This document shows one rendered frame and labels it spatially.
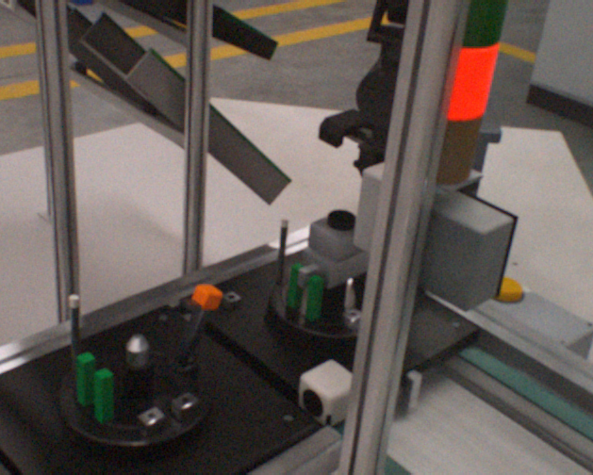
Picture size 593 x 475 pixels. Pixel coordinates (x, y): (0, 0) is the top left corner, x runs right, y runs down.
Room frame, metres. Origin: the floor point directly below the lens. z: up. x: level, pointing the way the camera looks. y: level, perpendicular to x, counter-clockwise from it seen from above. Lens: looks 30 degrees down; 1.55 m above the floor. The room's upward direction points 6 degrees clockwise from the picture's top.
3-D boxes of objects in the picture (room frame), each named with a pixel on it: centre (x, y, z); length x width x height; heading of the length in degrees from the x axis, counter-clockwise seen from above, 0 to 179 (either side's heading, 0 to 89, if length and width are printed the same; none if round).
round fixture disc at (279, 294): (0.83, -0.05, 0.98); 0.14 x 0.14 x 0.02
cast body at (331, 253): (0.82, -0.04, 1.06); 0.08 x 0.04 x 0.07; 136
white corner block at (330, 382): (0.69, -0.05, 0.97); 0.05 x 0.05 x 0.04; 46
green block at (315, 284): (0.79, -0.03, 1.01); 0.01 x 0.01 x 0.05; 46
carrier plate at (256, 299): (0.83, -0.05, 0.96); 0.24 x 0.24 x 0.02; 46
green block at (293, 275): (0.81, -0.01, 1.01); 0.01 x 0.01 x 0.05; 46
